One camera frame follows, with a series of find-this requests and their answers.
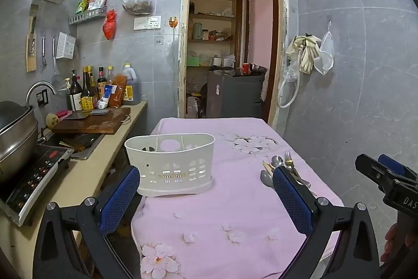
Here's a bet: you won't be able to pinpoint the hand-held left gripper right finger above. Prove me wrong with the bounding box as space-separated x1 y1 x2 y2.
272 164 382 279

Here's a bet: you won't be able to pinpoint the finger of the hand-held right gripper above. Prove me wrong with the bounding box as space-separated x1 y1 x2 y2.
355 154 407 191
379 154 418 183

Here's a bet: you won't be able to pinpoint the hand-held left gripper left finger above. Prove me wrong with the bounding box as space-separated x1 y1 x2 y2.
33 164 141 279

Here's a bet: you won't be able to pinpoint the white plastic utensil caddy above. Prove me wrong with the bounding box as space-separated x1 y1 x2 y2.
124 133 216 198

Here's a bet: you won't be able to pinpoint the person's right hand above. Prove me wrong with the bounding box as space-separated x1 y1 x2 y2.
385 223 399 264

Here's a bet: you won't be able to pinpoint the pink floral tablecloth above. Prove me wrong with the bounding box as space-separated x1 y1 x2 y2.
131 117 345 279

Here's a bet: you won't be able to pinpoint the brown wooden cutting board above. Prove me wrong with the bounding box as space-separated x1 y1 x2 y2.
51 107 131 135

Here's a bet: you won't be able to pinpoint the black induction cooker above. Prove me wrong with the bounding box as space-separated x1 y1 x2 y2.
0 145 75 227

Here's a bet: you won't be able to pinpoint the steel cleaver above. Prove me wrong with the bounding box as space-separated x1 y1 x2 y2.
65 111 92 120

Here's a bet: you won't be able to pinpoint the blue white seasoning packet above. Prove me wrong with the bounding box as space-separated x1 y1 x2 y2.
98 84 113 109

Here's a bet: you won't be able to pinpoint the orange seasoning packet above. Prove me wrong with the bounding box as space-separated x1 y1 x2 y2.
113 74 128 108

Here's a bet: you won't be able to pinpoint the dark yellow-cap sauce bottle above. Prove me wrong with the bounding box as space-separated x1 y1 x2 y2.
82 66 98 110

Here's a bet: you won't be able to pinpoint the steel cooking pot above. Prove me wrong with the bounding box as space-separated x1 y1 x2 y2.
0 106 39 183

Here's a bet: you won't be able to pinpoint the dark pump sauce bottle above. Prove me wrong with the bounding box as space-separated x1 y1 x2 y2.
67 70 83 111

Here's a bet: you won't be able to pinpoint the plastic bag on floor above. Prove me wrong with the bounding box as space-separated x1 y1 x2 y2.
186 96 207 119

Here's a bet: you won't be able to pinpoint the dark red-cap sauce bottle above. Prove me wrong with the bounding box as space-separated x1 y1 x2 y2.
97 66 108 97

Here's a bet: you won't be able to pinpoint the white mesh bag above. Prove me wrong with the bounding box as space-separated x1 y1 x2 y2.
313 22 335 75

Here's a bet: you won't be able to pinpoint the grey cabinet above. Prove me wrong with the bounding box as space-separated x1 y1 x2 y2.
207 68 266 118

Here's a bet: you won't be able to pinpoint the chrome kitchen faucet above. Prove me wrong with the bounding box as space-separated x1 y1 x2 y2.
26 81 57 110

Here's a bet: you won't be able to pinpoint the white hanging grater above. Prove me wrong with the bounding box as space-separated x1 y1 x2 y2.
55 31 77 60

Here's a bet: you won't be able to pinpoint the hanging metal peeler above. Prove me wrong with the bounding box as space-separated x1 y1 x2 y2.
41 32 48 67

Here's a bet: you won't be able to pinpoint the hanging wooden board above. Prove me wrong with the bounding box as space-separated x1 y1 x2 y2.
26 4 39 72

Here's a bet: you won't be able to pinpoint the red plastic bag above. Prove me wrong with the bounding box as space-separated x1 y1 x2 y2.
102 9 117 40

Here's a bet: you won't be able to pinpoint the brown wooden shelf unit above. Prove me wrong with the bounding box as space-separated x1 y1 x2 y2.
187 0 244 70

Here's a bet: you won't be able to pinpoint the red seasoning packets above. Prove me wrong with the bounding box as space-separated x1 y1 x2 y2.
88 0 108 12

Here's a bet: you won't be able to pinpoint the white hose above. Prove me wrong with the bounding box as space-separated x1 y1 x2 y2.
277 60 300 109

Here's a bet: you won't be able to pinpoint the worn wooden door frame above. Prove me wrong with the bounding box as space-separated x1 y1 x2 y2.
178 0 289 132

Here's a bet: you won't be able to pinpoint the white wall switch panel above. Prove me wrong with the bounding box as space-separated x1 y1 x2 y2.
134 16 162 30

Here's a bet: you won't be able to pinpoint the grey wall rack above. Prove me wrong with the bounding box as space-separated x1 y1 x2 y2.
68 7 107 25

